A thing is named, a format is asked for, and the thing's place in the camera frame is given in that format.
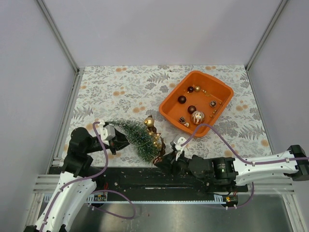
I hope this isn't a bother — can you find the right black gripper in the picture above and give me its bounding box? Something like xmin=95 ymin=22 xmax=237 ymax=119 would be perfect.
xmin=155 ymin=148 xmax=194 ymax=177

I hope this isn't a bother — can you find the small green christmas tree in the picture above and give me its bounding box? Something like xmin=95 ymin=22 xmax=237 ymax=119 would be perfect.
xmin=109 ymin=119 xmax=157 ymax=164

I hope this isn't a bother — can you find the glittery gold bauble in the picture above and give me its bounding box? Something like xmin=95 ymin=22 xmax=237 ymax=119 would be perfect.
xmin=144 ymin=116 xmax=154 ymax=127

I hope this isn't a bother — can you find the orange plastic bin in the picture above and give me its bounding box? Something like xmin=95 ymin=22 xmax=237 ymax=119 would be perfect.
xmin=159 ymin=71 xmax=234 ymax=134

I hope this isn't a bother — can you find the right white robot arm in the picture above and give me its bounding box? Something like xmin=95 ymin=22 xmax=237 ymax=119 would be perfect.
xmin=153 ymin=145 xmax=309 ymax=192

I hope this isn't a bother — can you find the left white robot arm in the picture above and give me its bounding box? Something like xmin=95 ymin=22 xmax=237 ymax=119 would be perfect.
xmin=25 ymin=123 xmax=129 ymax=232

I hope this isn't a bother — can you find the small pine cone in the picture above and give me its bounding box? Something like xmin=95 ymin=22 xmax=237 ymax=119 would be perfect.
xmin=179 ymin=117 xmax=186 ymax=124

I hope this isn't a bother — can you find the large striped gold bauble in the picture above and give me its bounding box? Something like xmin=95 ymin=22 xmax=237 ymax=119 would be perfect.
xmin=190 ymin=110 xmax=205 ymax=125

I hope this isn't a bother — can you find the dark brown bauble lower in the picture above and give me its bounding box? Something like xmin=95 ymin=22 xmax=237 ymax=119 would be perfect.
xmin=187 ymin=105 xmax=197 ymax=114

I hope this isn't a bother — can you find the gold pine cone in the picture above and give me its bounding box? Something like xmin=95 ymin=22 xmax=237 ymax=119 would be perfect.
xmin=210 ymin=101 xmax=217 ymax=108

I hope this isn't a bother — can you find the small dark brown bauble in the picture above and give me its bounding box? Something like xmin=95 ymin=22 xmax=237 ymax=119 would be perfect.
xmin=187 ymin=86 xmax=195 ymax=93

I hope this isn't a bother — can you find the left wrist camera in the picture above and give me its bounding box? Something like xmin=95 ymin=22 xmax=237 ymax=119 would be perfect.
xmin=98 ymin=121 xmax=116 ymax=145

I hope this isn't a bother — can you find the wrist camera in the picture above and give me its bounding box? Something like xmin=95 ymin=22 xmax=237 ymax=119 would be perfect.
xmin=98 ymin=121 xmax=116 ymax=145
xmin=170 ymin=135 xmax=186 ymax=161

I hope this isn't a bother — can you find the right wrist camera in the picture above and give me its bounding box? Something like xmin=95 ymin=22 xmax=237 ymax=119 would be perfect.
xmin=170 ymin=135 xmax=186 ymax=161

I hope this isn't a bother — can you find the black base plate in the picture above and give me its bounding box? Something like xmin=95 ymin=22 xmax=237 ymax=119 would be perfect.
xmin=95 ymin=167 xmax=248 ymax=202

